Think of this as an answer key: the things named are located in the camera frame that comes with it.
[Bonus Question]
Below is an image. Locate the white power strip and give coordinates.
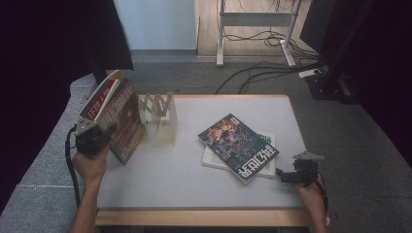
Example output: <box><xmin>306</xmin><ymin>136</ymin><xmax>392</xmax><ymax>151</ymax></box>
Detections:
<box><xmin>298</xmin><ymin>68</ymin><xmax>323</xmax><ymax>79</ymax></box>

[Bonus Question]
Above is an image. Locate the bundle of black floor cables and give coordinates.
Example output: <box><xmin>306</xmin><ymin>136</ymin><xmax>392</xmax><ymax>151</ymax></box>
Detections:
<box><xmin>215</xmin><ymin>27</ymin><xmax>328</xmax><ymax>95</ymax></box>

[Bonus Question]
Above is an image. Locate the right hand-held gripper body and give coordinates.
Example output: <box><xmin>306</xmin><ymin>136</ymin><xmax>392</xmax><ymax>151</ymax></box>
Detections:
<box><xmin>292</xmin><ymin>150</ymin><xmax>325</xmax><ymax>187</ymax></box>

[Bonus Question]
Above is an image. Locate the dark blue illustrated magazine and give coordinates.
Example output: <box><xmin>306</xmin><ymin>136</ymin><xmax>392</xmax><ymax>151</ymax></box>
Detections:
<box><xmin>197</xmin><ymin>112</ymin><xmax>281</xmax><ymax>186</ymax></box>

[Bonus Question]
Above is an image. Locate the thick black gripper cable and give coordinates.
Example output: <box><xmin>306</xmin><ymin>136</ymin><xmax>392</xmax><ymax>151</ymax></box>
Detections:
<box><xmin>64</xmin><ymin>125</ymin><xmax>82</xmax><ymax>209</ymax></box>

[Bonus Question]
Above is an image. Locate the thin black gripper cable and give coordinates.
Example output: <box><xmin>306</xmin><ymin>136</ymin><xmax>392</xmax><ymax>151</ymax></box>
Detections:
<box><xmin>318</xmin><ymin>178</ymin><xmax>329</xmax><ymax>218</ymax></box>

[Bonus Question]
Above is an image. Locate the white table mat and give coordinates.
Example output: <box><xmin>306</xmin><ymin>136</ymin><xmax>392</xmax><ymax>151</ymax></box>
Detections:
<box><xmin>96</xmin><ymin>95</ymin><xmax>309</xmax><ymax>210</ymax></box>

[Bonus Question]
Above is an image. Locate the red-brown magazine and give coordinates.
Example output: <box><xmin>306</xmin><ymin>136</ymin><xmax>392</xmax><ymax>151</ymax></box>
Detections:
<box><xmin>96</xmin><ymin>81</ymin><xmax>148</xmax><ymax>166</ymax></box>

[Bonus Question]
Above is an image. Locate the person's right hand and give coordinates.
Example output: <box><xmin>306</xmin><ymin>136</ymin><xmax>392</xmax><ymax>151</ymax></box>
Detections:
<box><xmin>294</xmin><ymin>179</ymin><xmax>325</xmax><ymax>212</ymax></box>

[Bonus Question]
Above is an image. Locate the person's left hand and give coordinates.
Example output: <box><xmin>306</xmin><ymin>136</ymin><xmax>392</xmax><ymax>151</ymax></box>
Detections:
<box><xmin>72</xmin><ymin>145</ymin><xmax>111</xmax><ymax>185</ymax></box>

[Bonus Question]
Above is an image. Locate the beige expandable book rack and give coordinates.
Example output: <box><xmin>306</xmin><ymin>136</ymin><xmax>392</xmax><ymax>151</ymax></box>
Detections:
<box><xmin>137</xmin><ymin>91</ymin><xmax>179</xmax><ymax>150</ymax></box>

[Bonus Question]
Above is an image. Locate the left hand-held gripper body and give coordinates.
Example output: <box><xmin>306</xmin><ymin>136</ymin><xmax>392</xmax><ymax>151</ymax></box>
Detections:
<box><xmin>75</xmin><ymin>117</ymin><xmax>111</xmax><ymax>155</ymax></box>

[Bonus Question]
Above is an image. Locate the dark curtain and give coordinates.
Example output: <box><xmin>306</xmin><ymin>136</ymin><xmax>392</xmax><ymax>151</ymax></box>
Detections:
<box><xmin>299</xmin><ymin>0</ymin><xmax>412</xmax><ymax>169</ymax></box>
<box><xmin>0</xmin><ymin>0</ymin><xmax>135</xmax><ymax>215</ymax></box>

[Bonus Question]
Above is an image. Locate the white magazine with snow scene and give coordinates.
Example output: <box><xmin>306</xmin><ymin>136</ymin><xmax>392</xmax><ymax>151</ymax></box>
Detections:
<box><xmin>202</xmin><ymin>130</ymin><xmax>277</xmax><ymax>180</ymax></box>

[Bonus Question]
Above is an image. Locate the white metal desk frame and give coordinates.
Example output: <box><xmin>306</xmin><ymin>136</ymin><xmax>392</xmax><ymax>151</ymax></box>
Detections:
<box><xmin>216</xmin><ymin>0</ymin><xmax>304</xmax><ymax>67</ymax></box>

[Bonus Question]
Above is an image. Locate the portrait magazine with red label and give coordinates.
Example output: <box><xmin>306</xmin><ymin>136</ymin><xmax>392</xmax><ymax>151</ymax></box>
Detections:
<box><xmin>79</xmin><ymin>69</ymin><xmax>126</xmax><ymax>121</ymax></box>

